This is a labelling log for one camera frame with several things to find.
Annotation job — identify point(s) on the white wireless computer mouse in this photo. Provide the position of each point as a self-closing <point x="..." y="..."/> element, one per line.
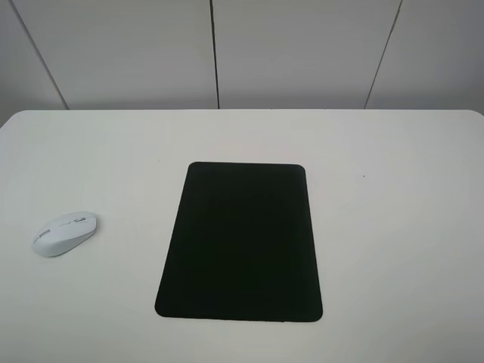
<point x="64" y="233"/>

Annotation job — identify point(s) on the black rectangular mouse pad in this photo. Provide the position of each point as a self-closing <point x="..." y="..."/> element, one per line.
<point x="242" y="246"/>

